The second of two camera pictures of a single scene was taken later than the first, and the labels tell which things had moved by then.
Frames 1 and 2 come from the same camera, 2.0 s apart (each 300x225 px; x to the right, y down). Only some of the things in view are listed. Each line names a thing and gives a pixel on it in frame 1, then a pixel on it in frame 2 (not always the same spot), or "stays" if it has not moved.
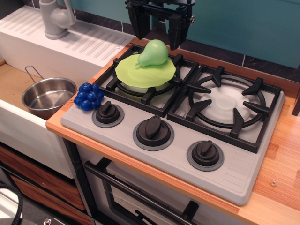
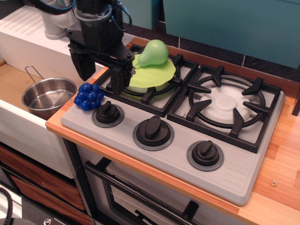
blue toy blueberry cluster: (88, 96) stays
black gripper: (163, 8) -> (101, 35)
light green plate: (138, 76) stays
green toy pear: (155, 52) stays
